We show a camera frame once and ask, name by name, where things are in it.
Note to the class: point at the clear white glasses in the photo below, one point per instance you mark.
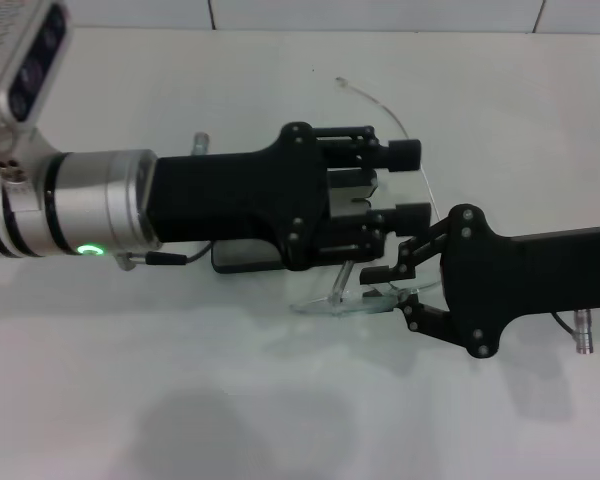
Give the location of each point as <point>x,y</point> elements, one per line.
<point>330,306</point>

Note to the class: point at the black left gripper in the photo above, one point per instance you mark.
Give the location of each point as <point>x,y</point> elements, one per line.
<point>230,200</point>

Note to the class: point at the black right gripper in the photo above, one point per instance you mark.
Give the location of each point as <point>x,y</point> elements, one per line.
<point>530,275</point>

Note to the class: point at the silver gripper connector stub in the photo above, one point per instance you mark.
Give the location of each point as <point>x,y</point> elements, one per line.
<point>585,332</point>
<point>201,142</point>

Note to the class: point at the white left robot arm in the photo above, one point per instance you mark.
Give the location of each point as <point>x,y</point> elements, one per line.
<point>95,200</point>

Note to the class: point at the silver left gripper connector stub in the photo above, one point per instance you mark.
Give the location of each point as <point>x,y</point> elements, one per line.
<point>201,142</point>

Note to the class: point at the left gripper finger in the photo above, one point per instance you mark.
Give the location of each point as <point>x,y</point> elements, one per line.
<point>405,217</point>
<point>402,156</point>

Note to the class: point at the silver right gripper connector stub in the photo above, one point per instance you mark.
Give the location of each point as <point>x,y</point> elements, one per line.
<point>585,332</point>

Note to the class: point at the black glasses case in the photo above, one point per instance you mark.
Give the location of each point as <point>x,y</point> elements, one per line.
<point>245,257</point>

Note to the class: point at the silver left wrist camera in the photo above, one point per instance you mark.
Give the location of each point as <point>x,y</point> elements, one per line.
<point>30,75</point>

